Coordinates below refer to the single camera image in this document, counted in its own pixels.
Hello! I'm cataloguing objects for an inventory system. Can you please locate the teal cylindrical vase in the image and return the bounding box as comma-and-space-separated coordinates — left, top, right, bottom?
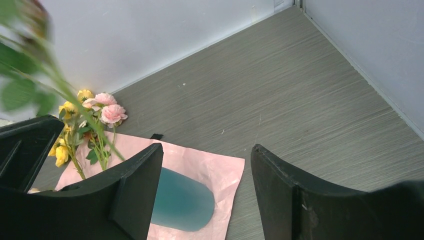
151, 167, 215, 232

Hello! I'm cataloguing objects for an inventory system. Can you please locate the artificial flower bouquet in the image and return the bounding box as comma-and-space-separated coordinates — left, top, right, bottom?
48, 89, 128, 180

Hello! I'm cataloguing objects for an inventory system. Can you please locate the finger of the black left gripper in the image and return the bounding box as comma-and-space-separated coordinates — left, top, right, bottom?
0, 115, 64, 192

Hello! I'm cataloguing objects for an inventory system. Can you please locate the yellow rose stem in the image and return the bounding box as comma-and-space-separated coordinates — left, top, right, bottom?
0, 0, 124, 160

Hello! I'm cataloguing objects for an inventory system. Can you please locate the black printed ribbon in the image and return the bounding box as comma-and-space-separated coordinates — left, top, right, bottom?
150, 133, 164, 141

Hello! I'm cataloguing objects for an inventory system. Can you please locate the pink wrapping paper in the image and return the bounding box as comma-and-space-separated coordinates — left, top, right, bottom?
54, 130, 246, 240

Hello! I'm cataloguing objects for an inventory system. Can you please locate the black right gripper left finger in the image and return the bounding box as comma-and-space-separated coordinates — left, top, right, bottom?
0, 143, 164, 240

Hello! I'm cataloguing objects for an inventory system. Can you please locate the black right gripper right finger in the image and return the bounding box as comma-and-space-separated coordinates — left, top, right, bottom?
250, 144, 424, 240

